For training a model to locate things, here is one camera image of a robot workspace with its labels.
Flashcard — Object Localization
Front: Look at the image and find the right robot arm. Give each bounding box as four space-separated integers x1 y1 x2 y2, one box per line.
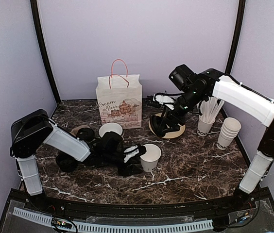
155 64 274 211

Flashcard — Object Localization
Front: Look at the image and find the stack of white paper cups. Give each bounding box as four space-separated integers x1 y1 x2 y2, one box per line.
216 117 241 150

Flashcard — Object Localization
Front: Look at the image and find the white wrapped straws bundle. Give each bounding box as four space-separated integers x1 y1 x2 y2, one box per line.
200 97 225 123

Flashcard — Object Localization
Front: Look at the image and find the black coffee cup lid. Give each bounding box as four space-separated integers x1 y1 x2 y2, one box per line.
77 128 95 142

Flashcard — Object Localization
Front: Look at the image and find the black table front rail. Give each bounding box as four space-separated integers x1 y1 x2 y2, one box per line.
8 187 271 223

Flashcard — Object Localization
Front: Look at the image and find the paper cup holding straws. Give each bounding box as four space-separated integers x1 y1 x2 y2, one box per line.
197 116 216 137

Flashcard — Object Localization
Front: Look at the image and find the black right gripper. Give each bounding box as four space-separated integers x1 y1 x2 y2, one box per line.
158 87 206 133

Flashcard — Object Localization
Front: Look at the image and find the beige round plate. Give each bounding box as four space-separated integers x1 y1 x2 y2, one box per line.
148 113 186 139

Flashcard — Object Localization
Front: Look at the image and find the brown cardboard cup carrier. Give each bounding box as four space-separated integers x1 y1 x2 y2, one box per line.
70 125 90 136

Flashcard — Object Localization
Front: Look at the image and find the stack of black lids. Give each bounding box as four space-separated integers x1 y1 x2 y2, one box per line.
55 153 78 172

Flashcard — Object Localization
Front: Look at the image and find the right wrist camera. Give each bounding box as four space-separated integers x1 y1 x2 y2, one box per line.
145 93 175 110

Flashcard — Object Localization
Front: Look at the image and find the white ceramic bowl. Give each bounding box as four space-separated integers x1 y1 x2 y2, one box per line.
99 122 123 138

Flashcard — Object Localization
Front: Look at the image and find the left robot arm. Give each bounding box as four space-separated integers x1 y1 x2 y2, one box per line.
10 109 147 212

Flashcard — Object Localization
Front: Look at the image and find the cream bear paper bag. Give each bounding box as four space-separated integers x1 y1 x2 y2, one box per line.
96 68 142 129

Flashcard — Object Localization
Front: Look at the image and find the grey slotted cable duct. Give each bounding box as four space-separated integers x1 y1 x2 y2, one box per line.
12 207 213 233

